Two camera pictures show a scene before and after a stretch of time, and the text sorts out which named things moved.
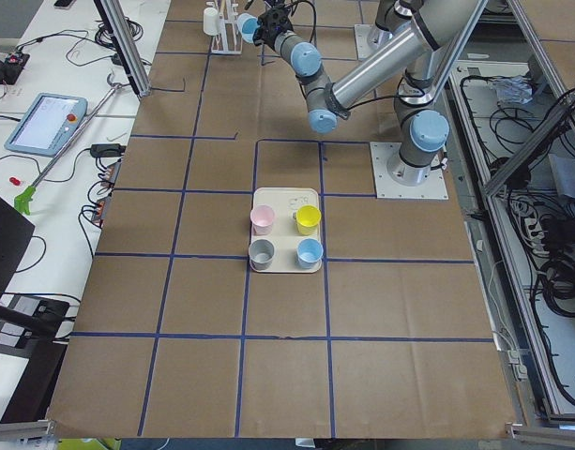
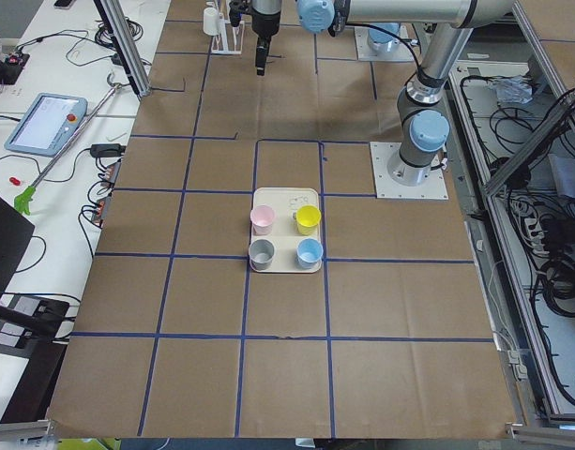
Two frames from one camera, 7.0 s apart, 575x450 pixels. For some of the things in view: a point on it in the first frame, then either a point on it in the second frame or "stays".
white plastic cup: x=210 y=21 stays
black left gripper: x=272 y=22 → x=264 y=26
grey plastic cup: x=260 y=254 stays
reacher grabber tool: x=23 y=201 stays
